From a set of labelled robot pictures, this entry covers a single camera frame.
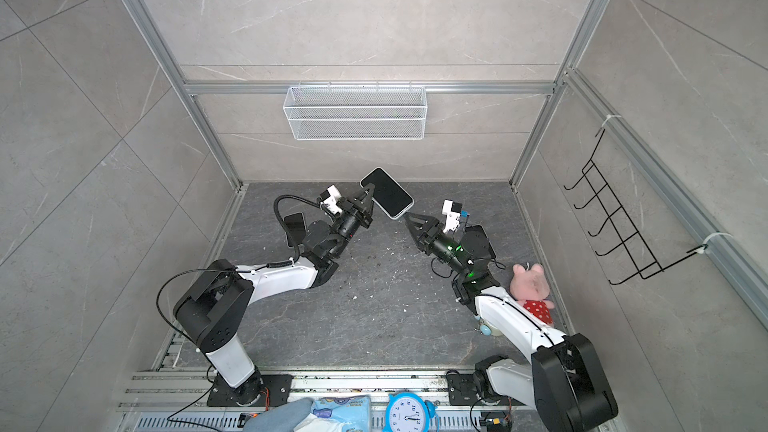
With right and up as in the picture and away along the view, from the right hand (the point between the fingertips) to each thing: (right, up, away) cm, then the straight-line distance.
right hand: (403, 218), depth 73 cm
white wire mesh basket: (-15, +35, +28) cm, 48 cm away
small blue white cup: (+24, -31, +7) cm, 39 cm away
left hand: (-7, +9, -1) cm, 12 cm away
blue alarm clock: (+1, -45, -4) cm, 46 cm away
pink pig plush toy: (+37, -20, +11) cm, 43 cm away
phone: (-4, +6, 0) cm, 7 cm away
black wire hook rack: (+48, -5, -10) cm, 49 cm away
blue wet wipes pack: (-14, -44, -7) cm, 46 cm away
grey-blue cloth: (-28, -46, -5) cm, 54 cm away
